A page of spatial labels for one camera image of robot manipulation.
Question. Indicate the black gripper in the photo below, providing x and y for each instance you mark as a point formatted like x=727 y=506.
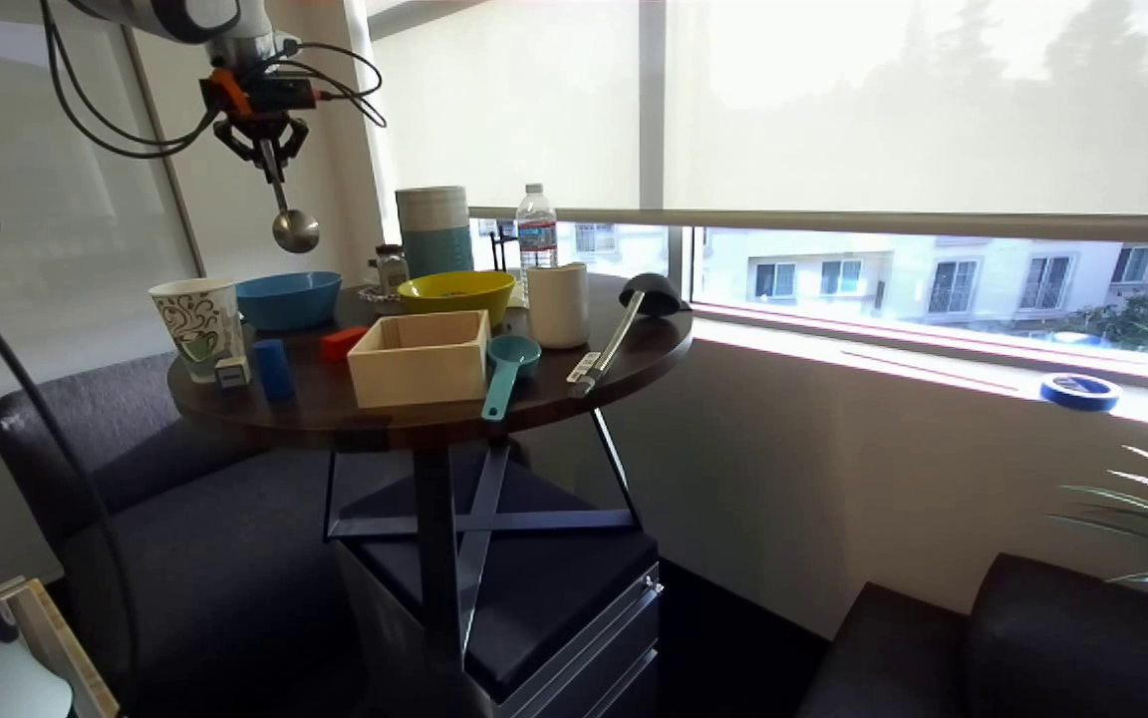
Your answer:
x=258 y=114

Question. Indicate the metal ladle spoon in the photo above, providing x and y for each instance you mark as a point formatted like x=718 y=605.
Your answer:
x=292 y=229

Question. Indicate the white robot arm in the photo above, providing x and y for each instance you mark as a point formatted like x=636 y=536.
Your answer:
x=233 y=34

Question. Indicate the blue bowl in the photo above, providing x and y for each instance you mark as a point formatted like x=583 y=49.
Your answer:
x=288 y=300

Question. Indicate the yellow bowl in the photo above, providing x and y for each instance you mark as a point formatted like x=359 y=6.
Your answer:
x=456 y=291

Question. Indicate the teal plastic scoop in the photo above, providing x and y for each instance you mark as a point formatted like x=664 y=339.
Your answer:
x=510 y=360

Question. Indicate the small glass jar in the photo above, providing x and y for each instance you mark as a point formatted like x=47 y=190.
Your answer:
x=390 y=264

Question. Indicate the stacked white teal containers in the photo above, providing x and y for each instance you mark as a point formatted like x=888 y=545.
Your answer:
x=435 y=229

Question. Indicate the patterned paper cup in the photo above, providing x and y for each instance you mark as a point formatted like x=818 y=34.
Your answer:
x=207 y=328

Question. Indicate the blue rectangular block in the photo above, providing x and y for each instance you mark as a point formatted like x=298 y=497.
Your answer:
x=272 y=367

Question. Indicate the round dark wooden table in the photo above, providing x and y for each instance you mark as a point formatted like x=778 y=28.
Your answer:
x=325 y=417

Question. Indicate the water bottle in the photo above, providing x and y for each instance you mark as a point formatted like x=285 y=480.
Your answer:
x=536 y=225

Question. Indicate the wooden square box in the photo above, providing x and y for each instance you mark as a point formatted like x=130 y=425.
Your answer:
x=409 y=360

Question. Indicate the black ladle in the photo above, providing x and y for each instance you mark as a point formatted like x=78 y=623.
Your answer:
x=645 y=296

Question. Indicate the dark sofa seat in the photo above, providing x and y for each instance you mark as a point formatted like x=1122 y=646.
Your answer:
x=199 y=566

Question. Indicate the dark cabinet under table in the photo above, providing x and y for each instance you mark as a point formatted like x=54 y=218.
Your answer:
x=555 y=618

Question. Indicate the blue tape roll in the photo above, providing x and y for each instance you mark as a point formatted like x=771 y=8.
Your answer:
x=1080 y=392

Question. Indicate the dark armchair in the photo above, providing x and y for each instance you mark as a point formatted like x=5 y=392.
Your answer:
x=1037 y=642

